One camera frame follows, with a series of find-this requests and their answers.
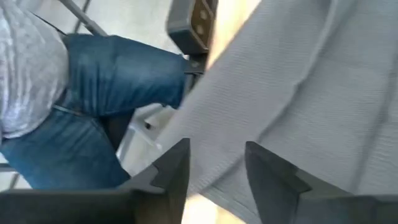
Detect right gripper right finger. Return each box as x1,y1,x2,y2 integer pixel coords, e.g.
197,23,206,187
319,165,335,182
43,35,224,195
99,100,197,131
244,141,355,224

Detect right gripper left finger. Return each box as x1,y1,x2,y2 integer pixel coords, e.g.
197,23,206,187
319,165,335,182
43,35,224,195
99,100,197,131
119,138,190,224

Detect grey waffle towel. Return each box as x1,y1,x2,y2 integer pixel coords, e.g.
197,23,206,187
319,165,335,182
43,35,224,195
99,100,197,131
155,0,398,224

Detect person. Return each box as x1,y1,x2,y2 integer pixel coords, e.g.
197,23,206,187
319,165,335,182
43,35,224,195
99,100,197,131
0,0,190,191

